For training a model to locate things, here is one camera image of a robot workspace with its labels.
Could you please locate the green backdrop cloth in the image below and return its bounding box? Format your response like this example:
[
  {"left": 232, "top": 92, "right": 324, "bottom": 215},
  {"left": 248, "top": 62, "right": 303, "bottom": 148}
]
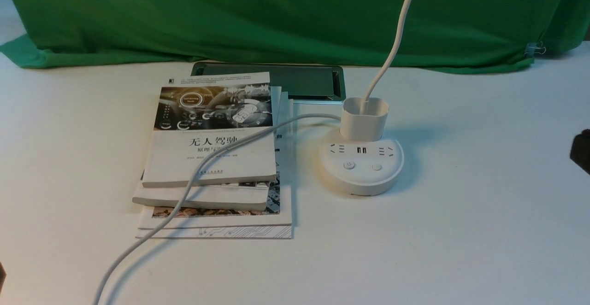
[{"left": 1, "top": 0, "right": 589, "bottom": 74}]

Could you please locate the top book with car cover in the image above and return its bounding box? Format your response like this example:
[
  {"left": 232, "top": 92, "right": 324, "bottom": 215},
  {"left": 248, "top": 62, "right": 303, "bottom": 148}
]
[{"left": 142, "top": 72, "right": 282, "bottom": 188}]

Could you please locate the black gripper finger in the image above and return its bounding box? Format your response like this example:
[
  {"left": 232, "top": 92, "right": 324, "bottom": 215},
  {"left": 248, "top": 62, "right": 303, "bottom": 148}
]
[{"left": 570, "top": 129, "right": 590, "bottom": 175}]

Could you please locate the white desk lamp with sockets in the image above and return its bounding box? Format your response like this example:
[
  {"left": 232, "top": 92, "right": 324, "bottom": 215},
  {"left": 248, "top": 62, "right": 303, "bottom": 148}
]
[{"left": 319, "top": 0, "right": 412, "bottom": 196}]

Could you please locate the white lamp power cable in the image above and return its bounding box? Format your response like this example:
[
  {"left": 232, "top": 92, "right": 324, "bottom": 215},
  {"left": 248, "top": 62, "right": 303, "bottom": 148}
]
[{"left": 92, "top": 113, "right": 342, "bottom": 305}]

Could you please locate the metal binder clip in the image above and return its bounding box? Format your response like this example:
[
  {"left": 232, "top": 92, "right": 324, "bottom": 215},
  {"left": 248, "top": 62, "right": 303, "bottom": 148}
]
[{"left": 523, "top": 41, "right": 547, "bottom": 58}]

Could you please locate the bottom book circuit pattern cover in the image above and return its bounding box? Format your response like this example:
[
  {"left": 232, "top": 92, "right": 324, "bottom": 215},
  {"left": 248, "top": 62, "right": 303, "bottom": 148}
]
[{"left": 136, "top": 98, "right": 294, "bottom": 240}]

